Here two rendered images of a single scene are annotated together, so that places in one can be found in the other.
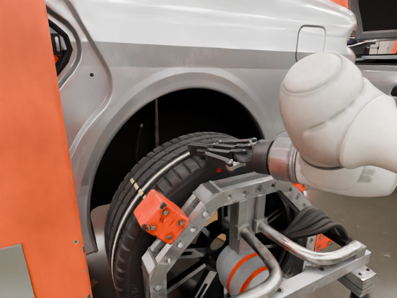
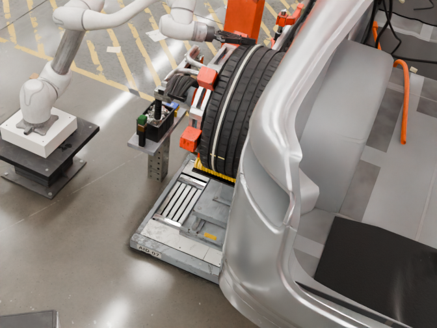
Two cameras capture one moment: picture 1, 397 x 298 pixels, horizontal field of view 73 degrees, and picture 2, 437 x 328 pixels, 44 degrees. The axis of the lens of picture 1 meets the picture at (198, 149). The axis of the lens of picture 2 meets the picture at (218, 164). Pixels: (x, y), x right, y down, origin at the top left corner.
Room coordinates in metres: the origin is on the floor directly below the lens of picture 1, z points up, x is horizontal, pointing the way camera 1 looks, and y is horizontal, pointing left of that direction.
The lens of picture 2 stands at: (2.14, -1.66, 2.55)
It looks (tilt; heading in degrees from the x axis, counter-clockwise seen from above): 45 degrees down; 133
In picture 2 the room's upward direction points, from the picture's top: 9 degrees clockwise
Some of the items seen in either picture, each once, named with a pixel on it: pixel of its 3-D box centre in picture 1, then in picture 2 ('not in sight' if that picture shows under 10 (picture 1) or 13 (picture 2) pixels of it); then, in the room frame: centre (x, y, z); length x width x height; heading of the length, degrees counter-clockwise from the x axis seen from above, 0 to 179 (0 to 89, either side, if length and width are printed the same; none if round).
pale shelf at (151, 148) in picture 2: not in sight; (158, 127); (0.25, -0.19, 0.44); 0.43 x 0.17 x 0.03; 117
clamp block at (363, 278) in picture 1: (350, 272); (164, 94); (0.51, -0.36, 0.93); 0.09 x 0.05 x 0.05; 27
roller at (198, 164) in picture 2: not in sight; (216, 170); (0.76, -0.18, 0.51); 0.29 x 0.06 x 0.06; 27
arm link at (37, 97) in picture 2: not in sight; (36, 98); (-0.20, -0.70, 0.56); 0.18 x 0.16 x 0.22; 122
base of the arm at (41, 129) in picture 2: not in sight; (35, 120); (-0.18, -0.73, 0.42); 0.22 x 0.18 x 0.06; 124
